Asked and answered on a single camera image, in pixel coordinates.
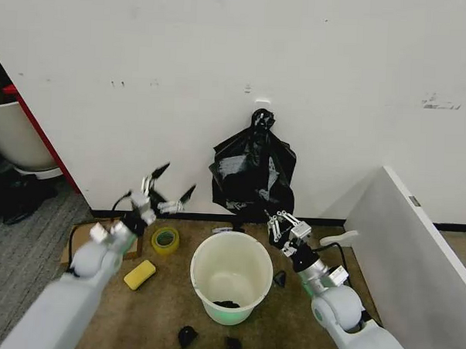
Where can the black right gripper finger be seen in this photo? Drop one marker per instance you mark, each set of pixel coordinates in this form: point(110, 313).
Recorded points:
point(281, 219)
point(278, 242)

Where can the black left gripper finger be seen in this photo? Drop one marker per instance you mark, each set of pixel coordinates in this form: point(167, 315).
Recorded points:
point(155, 176)
point(185, 197)

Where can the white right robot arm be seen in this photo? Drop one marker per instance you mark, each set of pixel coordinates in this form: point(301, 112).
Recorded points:
point(357, 330)

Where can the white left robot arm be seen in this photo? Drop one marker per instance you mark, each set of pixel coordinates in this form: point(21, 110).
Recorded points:
point(73, 299)

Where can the white round trash bin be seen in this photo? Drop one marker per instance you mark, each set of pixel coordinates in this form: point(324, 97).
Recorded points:
point(233, 267)

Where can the black plastic garbage bag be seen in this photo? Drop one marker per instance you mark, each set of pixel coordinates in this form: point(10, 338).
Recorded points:
point(252, 171)

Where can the black scrap in bin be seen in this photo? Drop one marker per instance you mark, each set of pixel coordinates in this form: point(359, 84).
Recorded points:
point(227, 303)

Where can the small black cone-shaped object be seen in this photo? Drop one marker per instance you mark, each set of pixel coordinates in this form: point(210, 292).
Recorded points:
point(280, 279)

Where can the yellow tape roll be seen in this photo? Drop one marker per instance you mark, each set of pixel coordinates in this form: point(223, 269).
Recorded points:
point(165, 242)

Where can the white curved plastic piece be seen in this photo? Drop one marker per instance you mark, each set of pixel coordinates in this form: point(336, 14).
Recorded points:
point(340, 237)

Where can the small white flat scrap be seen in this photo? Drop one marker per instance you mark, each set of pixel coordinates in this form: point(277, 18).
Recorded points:
point(221, 230)

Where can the yellow sponge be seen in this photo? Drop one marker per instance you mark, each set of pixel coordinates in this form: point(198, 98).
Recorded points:
point(139, 275)

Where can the flat brown cardboard piece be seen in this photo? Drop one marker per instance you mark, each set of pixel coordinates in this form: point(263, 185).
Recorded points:
point(79, 237)

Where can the white board panel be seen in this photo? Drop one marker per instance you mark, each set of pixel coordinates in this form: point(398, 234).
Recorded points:
point(407, 259)

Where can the white pot saucer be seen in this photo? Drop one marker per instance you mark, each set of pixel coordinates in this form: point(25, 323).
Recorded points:
point(43, 172)

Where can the black crumpled rubbish piece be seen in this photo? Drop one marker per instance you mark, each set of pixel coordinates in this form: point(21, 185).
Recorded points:
point(187, 336)
point(233, 348)

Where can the grey panel hinge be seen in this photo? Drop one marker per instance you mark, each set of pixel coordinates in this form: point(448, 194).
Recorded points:
point(414, 201)

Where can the black clutter pile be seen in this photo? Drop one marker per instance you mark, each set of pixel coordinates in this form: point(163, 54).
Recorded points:
point(15, 200)

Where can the white plant pot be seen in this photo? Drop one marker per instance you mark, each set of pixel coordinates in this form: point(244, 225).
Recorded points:
point(14, 134)

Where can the red wall edge strip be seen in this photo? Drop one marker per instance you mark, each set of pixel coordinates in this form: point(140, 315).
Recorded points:
point(45, 139)

